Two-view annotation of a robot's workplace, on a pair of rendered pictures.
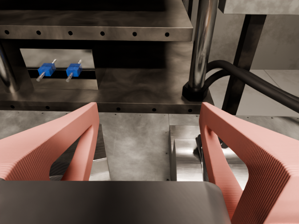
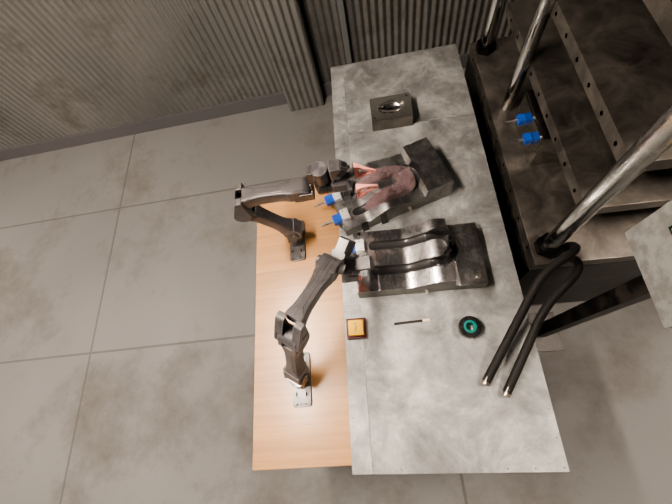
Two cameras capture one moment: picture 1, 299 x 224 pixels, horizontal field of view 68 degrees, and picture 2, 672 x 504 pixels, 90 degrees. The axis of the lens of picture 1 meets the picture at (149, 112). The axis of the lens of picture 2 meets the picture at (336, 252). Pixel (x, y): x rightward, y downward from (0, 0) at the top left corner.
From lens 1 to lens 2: 1.12 m
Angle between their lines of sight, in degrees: 63
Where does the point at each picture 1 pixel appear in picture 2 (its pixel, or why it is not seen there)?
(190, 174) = (423, 227)
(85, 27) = (553, 123)
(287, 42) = not seen: outside the picture
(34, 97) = (500, 127)
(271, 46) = not seen: outside the picture
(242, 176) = (426, 250)
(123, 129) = (475, 198)
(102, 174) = (423, 193)
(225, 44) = not seen: outside the picture
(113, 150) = (453, 197)
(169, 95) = (538, 225)
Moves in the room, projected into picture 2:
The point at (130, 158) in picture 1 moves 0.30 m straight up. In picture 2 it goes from (449, 208) to (460, 167)
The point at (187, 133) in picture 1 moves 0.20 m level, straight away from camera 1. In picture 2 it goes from (468, 233) to (522, 237)
